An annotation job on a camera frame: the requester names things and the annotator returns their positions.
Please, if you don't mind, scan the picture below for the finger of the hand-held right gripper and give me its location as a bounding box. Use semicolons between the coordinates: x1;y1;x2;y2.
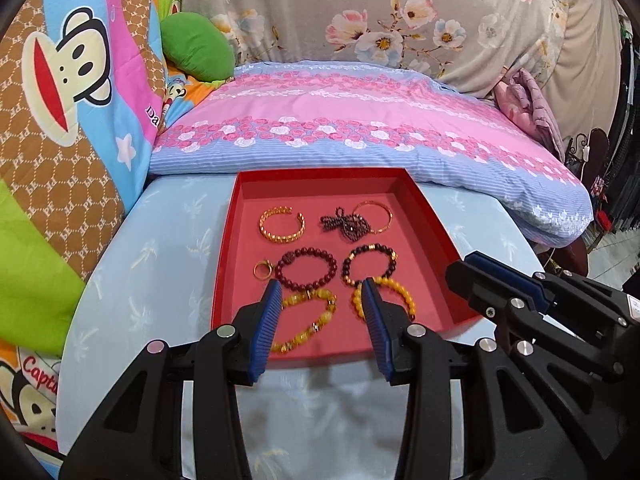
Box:
464;252;632;328
446;259;632;386

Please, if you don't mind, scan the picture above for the dark purple garnet bead bracelet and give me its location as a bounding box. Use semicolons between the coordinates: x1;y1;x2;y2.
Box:
319;206;373;242

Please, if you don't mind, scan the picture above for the dark red bead bracelet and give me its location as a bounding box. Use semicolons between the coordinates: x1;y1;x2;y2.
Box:
276;247;338;292

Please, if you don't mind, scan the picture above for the red cardboard box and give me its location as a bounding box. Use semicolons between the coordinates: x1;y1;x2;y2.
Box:
210;167;483;361

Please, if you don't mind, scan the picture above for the rose gold bangle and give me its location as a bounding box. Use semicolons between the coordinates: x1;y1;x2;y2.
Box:
352;201;393;236

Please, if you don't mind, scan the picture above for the orange round bead bracelet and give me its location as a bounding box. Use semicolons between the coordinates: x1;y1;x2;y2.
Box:
351;276;417;322

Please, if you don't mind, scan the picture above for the grey floral sheet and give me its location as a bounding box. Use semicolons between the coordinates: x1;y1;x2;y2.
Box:
180;0;626;136

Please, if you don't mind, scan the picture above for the black and gold bead bracelet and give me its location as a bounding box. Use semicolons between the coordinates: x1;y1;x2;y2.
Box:
341;244;402;286

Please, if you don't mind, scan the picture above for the black cable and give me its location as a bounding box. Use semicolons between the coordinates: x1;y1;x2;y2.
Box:
20;439;66;458

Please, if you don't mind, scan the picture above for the cartoon monkey blanket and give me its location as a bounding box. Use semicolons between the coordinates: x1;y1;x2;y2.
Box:
0;0;191;480

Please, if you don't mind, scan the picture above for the purple cloth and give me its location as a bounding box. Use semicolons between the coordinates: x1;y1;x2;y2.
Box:
492;67;568;161

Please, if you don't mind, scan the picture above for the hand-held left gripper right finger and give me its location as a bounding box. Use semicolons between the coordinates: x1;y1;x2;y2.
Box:
361;277;618;480

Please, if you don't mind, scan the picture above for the pink floral pillow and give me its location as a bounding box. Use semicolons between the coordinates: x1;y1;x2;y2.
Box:
150;60;593;248

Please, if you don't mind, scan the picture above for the green pillow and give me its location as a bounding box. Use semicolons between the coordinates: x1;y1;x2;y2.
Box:
160;10;236;82

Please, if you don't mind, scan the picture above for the yellow amber chunky bead bracelet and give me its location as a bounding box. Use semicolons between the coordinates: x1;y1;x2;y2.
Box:
270;287;337;355

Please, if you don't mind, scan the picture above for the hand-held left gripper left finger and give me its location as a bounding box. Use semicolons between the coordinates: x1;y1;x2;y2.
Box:
59;279;286;480

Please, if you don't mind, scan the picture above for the gold leaf cuff bracelet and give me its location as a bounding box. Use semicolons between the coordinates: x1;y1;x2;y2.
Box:
258;206;306;243

